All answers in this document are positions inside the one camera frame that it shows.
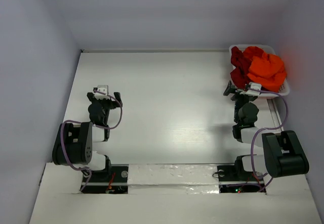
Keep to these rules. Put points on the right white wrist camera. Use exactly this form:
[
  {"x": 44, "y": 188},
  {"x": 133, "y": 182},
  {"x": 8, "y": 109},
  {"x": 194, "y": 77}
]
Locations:
[{"x": 252, "y": 89}]

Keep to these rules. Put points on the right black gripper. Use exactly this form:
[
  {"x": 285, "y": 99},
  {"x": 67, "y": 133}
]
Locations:
[{"x": 235, "y": 92}]

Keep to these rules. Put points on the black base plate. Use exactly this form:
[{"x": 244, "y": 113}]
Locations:
[
  {"x": 232, "y": 180},
  {"x": 113, "y": 181}
]

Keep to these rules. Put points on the dark red t shirt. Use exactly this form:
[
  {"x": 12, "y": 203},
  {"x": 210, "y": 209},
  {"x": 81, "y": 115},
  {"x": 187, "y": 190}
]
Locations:
[{"x": 239, "y": 75}]

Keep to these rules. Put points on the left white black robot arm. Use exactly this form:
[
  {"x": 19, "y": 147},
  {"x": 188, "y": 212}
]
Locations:
[{"x": 74, "y": 141}]

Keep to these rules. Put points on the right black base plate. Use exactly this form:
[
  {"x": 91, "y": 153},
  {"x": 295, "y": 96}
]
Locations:
[{"x": 232, "y": 180}]

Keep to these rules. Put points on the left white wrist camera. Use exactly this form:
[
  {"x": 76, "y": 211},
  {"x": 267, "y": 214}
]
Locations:
[{"x": 101, "y": 92}]

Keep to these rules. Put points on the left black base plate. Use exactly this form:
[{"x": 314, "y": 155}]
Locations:
[{"x": 113, "y": 181}]

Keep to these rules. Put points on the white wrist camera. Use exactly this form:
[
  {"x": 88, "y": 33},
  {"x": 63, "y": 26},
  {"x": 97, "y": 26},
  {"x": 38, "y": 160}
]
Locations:
[
  {"x": 101, "y": 92},
  {"x": 252, "y": 89}
]

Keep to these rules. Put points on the white plastic basket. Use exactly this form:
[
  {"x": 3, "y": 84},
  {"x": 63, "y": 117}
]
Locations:
[{"x": 284, "y": 88}]

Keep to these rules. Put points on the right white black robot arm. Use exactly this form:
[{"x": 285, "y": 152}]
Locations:
[{"x": 273, "y": 151}]

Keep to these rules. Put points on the orange t shirt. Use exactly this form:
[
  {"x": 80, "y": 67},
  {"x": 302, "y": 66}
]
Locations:
[{"x": 265, "y": 69}]

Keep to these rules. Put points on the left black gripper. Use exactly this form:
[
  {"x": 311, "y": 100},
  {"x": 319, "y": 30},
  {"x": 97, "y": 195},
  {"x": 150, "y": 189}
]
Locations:
[{"x": 112, "y": 104}]

